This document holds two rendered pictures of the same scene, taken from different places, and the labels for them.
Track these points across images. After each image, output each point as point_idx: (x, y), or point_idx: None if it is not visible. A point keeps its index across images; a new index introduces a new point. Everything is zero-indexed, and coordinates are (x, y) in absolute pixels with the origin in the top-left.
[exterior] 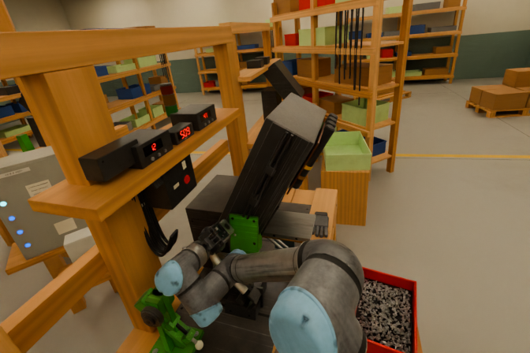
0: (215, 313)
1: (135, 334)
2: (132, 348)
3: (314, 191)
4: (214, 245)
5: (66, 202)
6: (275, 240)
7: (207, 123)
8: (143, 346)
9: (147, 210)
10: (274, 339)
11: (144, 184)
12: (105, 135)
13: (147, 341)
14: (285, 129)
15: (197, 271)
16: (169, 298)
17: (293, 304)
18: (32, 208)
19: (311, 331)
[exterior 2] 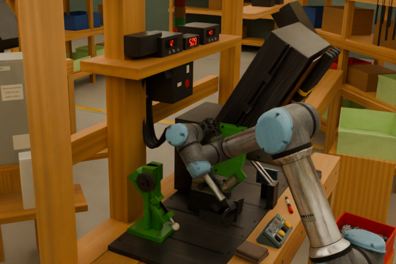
0: (207, 167)
1: (111, 221)
2: (109, 228)
3: (312, 155)
4: (209, 129)
5: (112, 64)
6: (258, 172)
7: (211, 40)
8: (119, 228)
9: (148, 104)
10: (257, 135)
11: (163, 68)
12: (139, 25)
13: (124, 226)
14: (285, 42)
15: (170, 194)
16: (159, 173)
17: (272, 110)
18: (81, 68)
19: (280, 118)
